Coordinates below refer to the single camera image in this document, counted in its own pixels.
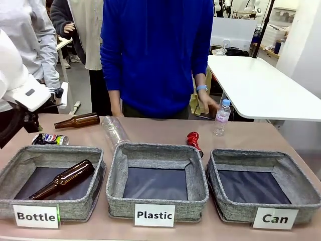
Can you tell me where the bystander in beige shirt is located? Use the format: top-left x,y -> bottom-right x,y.
50,0 -> 113,116

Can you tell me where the white Can label card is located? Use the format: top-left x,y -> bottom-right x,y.
252,207 -> 299,230

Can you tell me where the white Bottle label card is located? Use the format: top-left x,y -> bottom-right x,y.
13,204 -> 60,229

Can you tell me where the white side table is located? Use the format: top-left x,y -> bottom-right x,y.
55,37 -> 74,109

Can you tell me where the white desk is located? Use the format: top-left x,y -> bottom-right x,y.
207,55 -> 321,123

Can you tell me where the grey basket labelled Can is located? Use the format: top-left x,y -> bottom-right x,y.
206,148 -> 321,225

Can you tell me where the brown paper bag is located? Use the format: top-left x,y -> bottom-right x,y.
189,92 -> 203,116

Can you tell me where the person's left hand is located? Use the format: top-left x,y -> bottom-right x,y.
197,90 -> 219,118

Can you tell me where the crushed red can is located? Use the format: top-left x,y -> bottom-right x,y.
186,131 -> 205,157

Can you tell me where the grey basket labelled Bottle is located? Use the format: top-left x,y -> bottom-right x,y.
0,145 -> 106,223

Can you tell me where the brown glass bottle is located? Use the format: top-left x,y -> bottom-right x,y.
28,159 -> 96,200
54,112 -> 101,130

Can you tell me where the white Plastic label card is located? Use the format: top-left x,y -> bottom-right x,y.
134,203 -> 176,227

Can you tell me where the person's right forearm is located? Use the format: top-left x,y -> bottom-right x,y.
108,89 -> 124,118

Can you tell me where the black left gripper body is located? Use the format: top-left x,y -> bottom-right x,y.
0,99 -> 40,149

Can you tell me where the grey basket labelled Plastic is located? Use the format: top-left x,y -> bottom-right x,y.
105,142 -> 210,224

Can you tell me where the white partition panel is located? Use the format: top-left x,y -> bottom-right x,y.
210,17 -> 258,48

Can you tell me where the black tripod pole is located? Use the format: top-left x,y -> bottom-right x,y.
251,0 -> 274,59

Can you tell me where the crushed blue Pepsi can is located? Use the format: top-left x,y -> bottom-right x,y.
31,133 -> 69,146

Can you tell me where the small clear water bottle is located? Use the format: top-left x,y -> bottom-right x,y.
213,98 -> 232,137

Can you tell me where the person's left forearm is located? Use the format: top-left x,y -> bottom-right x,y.
194,72 -> 208,88

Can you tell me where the bystander in grey jacket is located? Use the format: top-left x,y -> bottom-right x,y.
0,0 -> 61,113

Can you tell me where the person in blue sweater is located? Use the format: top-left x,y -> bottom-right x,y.
100,0 -> 214,120

